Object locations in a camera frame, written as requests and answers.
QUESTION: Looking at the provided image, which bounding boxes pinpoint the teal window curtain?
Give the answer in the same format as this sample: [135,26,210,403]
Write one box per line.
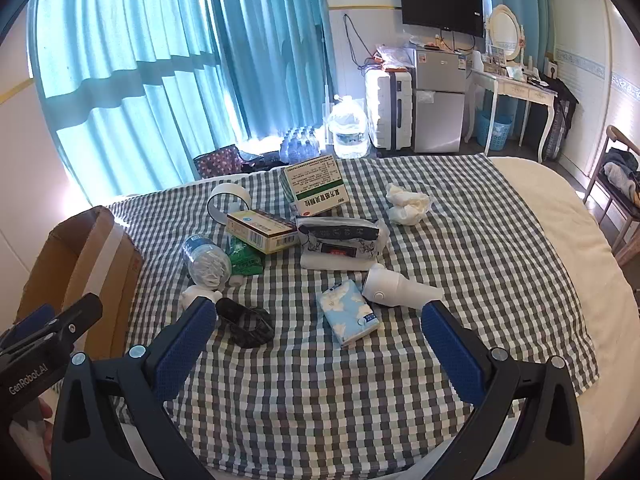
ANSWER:
[27,0,336,201]
[487,0,553,126]

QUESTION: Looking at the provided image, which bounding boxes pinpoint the white handheld device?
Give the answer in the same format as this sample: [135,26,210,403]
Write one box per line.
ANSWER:
[361,262,445,307]

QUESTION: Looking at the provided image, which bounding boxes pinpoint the clear plastic bag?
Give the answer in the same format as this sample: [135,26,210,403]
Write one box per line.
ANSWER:
[300,240,386,272]
[372,42,416,72]

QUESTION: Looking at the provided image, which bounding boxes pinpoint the white tissue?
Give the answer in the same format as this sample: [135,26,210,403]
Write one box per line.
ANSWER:
[385,183,432,225]

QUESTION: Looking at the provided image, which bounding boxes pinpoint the black wall cable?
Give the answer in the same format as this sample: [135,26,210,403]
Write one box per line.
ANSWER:
[342,14,373,75]

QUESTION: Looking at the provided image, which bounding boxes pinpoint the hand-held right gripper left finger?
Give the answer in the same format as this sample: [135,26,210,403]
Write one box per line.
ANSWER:
[50,296,221,480]

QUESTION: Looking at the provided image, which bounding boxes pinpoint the white dressing table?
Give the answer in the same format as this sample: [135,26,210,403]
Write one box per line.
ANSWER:
[465,67,558,163]

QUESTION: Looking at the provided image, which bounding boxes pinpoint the silver small fridge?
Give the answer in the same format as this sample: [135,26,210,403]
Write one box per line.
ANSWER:
[412,47,471,155]

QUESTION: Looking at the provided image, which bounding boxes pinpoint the black wall television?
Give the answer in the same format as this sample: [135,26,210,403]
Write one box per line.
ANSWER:
[398,0,485,38]

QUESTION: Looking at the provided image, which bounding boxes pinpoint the dark cloth bag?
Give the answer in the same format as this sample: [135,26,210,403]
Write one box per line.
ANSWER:
[240,149,287,173]

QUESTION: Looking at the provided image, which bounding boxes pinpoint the white suitcase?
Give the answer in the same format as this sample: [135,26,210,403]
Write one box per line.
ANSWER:
[364,66,415,150]

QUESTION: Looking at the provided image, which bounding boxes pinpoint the black hanging bag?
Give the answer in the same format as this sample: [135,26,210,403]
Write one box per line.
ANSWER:
[537,72,581,163]

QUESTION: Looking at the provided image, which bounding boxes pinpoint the green foil packet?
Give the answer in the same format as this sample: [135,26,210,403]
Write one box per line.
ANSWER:
[227,237,266,277]

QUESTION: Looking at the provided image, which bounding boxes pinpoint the blue plastic basket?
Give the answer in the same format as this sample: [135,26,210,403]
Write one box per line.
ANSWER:
[475,109,515,152]

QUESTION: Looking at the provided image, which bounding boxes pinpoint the grey white checkered cloth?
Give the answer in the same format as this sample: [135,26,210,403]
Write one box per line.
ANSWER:
[105,152,601,480]

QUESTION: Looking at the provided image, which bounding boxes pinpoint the large clear water jug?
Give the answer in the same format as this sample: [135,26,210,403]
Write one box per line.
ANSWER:
[327,95,371,159]

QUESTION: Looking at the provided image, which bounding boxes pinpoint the oval white mirror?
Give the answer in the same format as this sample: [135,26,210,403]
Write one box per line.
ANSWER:
[487,4,524,61]

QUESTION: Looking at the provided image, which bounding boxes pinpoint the white tape roll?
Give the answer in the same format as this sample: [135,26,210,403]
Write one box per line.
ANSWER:
[206,182,254,223]

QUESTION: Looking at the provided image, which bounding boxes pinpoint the blue tissue packet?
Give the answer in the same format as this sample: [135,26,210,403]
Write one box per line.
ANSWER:
[316,280,383,347]

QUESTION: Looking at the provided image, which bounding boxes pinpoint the person's left hand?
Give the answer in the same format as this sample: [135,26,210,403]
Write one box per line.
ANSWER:
[34,396,55,428]

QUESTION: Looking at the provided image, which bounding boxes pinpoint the black fabric pouch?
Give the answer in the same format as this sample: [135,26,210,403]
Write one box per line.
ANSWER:
[215,297,275,347]

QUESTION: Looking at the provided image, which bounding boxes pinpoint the brown cardboard box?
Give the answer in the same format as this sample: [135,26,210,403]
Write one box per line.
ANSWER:
[12,205,146,361]

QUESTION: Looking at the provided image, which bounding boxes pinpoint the dark dotted bag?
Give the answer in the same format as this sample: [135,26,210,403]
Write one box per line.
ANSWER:
[193,144,246,181]

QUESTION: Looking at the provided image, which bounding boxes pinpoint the white blue toy figure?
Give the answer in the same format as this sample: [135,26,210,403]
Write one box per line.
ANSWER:
[181,282,223,311]

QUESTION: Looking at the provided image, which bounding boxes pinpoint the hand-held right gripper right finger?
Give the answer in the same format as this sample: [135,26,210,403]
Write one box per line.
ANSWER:
[420,300,583,480]

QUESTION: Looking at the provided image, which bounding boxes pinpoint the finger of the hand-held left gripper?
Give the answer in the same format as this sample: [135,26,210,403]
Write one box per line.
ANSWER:
[9,293,104,357]
[0,302,57,348]

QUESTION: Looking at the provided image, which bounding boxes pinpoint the green white medicine box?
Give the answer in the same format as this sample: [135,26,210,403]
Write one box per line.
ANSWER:
[278,156,347,217]

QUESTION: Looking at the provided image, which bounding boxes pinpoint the clothes on chair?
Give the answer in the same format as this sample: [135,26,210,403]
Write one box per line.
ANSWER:
[600,147,640,195]

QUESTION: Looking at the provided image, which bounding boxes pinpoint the wooden chair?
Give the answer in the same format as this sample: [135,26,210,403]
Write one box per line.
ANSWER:
[582,125,640,261]

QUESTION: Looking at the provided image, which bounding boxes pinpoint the yellow medicine box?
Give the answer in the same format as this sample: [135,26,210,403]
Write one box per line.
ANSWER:
[225,209,301,255]

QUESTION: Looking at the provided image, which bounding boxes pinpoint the pack of water bottles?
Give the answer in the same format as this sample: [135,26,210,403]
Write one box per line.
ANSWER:
[279,127,321,163]

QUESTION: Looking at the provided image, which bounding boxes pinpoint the clear cotton swab bottle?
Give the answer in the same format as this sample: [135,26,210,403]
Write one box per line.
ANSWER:
[181,233,233,291]

